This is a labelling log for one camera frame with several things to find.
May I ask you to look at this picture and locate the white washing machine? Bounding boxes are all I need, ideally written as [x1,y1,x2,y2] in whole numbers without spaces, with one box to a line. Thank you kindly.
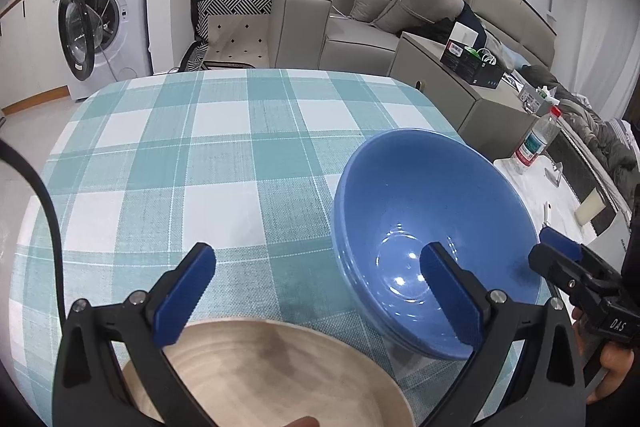
[50,0,153,102]

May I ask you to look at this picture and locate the dark blue garment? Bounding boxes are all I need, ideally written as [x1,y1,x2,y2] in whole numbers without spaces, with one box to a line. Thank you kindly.
[437,2,488,48]

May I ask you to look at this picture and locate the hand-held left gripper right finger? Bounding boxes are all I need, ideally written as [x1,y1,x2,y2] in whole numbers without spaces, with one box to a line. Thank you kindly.
[419,242,586,427]

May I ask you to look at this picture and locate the black white patterned bag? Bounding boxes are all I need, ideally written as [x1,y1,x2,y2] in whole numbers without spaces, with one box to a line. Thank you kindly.
[180,0,275,72]

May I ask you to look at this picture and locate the cream cup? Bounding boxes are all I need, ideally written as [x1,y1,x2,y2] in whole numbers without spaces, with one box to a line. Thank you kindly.
[577,188,607,225]

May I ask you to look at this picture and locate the clear plastic bottle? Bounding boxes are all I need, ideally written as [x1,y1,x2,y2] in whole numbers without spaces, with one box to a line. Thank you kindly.
[514,106,563,168]

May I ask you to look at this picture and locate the white side table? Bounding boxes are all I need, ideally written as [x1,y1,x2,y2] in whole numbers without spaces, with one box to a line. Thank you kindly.
[492,154,636,248]

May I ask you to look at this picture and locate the dark clothes pile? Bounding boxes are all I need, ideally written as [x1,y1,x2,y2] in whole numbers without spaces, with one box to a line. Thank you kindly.
[520,64,640,178]

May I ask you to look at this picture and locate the cream plate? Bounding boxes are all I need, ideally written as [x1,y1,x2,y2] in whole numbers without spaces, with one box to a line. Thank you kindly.
[122,319,413,427]

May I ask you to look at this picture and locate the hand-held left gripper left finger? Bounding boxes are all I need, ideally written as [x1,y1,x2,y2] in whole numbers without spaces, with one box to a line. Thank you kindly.
[52,243,217,427]

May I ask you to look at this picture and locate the white curtain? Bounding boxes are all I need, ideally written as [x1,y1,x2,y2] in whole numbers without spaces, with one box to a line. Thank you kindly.
[565,0,636,120]

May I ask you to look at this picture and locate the white kitchen base cabinets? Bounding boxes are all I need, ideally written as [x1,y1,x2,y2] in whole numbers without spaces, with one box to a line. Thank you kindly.
[0,0,68,112]

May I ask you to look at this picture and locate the teal checked tablecloth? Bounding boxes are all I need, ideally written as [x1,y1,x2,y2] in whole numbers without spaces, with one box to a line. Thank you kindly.
[7,68,556,427]

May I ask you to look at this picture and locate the white box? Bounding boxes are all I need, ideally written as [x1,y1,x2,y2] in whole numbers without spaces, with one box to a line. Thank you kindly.
[447,23,480,46]

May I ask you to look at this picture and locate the person's right hand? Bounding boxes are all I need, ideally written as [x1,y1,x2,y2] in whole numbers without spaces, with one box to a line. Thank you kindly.
[570,307,636,405]

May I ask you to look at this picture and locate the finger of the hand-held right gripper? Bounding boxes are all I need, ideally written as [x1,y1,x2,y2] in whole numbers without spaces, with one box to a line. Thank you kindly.
[529,244,608,308]
[540,227,621,278]

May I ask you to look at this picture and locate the black box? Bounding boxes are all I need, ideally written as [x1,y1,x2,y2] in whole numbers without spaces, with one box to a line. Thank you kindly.
[440,41,506,88]

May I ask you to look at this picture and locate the black cable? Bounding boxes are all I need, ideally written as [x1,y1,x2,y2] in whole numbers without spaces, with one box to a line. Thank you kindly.
[0,139,66,323]

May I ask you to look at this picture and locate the grey sofa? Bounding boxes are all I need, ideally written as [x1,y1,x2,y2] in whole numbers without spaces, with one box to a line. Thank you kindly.
[270,0,558,80]

